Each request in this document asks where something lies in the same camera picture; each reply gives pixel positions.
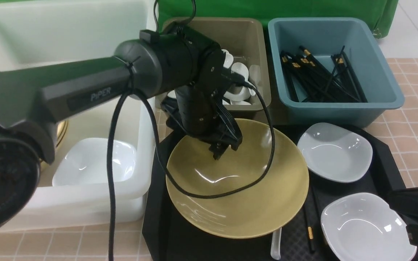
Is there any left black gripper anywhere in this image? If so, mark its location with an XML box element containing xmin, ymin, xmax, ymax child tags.
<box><xmin>161</xmin><ymin>48</ymin><xmax>243</xmax><ymax>160</ymax></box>

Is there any white square dish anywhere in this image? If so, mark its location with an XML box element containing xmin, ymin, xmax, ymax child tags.
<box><xmin>297</xmin><ymin>123</ymin><xmax>373</xmax><ymax>183</ymax></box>
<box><xmin>320</xmin><ymin>192</ymin><xmax>417</xmax><ymax>261</ymax></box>
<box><xmin>52</xmin><ymin>138</ymin><xmax>138</xmax><ymax>186</ymax></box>

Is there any white soup spoon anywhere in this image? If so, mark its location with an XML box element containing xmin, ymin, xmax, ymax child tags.
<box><xmin>270</xmin><ymin>227</ymin><xmax>282</xmax><ymax>260</ymax></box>

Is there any black chopstick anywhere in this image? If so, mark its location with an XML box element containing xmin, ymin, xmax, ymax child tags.
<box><xmin>302</xmin><ymin>194</ymin><xmax>316</xmax><ymax>254</ymax></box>

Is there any white square dish front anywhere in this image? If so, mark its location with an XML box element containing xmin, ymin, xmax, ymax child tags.
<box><xmin>320</xmin><ymin>192</ymin><xmax>417</xmax><ymax>261</ymax></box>

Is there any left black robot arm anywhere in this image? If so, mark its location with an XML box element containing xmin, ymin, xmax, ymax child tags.
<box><xmin>0</xmin><ymin>27</ymin><xmax>242</xmax><ymax>227</ymax></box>

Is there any white spoon bowl centre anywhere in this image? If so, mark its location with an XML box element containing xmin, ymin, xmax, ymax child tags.
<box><xmin>224</xmin><ymin>86</ymin><xmax>251</xmax><ymax>102</ymax></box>

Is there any white spoon right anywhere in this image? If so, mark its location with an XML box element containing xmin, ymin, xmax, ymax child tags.
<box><xmin>230</xmin><ymin>62</ymin><xmax>256</xmax><ymax>96</ymax></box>

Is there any black serving tray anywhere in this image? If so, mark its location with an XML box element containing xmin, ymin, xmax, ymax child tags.
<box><xmin>142</xmin><ymin>125</ymin><xmax>405</xmax><ymax>261</ymax></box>

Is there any black chopsticks pile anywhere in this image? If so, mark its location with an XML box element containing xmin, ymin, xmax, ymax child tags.
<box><xmin>280</xmin><ymin>46</ymin><xmax>368</xmax><ymax>103</ymax></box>

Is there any olive green spoon bin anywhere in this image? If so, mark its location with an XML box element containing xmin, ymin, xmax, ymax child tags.
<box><xmin>155</xmin><ymin>17</ymin><xmax>271</xmax><ymax>120</ymax></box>

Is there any white square dish in tub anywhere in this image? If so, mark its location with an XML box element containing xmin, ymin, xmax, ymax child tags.
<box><xmin>52</xmin><ymin>138</ymin><xmax>138</xmax><ymax>186</ymax></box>

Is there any blue chopstick bin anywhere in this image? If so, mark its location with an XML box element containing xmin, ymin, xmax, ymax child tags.
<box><xmin>268</xmin><ymin>17</ymin><xmax>405</xmax><ymax>128</ymax></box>

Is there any green cloth backdrop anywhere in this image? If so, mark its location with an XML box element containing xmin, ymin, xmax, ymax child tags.
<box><xmin>0</xmin><ymin>0</ymin><xmax>399</xmax><ymax>38</ymax></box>

